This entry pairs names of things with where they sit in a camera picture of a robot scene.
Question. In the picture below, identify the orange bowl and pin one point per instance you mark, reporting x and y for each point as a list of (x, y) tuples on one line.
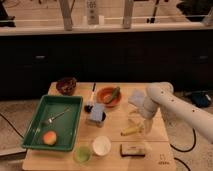
[(105, 92)]

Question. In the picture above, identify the green cucumber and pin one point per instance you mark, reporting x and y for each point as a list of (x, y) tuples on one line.
[(112, 96)]

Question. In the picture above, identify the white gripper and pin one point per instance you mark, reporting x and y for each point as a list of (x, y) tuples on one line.
[(147, 109)]

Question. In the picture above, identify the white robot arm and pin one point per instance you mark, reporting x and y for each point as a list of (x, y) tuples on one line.
[(161, 94)]

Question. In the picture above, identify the orange peach fruit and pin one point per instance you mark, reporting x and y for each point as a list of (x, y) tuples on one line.
[(49, 138)]

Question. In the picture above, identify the green plastic tray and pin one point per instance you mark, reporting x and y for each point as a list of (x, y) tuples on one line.
[(65, 126)]

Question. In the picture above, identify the white cup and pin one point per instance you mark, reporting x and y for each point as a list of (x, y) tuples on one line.
[(101, 145)]

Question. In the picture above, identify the brown yellow sponge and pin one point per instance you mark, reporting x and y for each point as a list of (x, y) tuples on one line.
[(132, 150)]

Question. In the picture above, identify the black dish brush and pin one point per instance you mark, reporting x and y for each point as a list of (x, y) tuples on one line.
[(89, 103)]

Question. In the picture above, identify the green cup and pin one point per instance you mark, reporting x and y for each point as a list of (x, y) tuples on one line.
[(82, 154)]

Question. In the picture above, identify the yellow banana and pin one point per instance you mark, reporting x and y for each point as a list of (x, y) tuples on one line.
[(134, 127)]

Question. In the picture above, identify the dark brown bowl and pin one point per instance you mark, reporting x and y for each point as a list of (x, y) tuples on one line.
[(66, 86)]

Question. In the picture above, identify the dark cabinet counter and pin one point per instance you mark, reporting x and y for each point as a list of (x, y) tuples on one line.
[(30, 63)]

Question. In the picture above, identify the metal fork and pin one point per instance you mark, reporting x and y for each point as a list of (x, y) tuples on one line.
[(51, 119)]

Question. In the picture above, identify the blue black device on floor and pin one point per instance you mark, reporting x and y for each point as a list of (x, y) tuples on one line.
[(201, 99)]

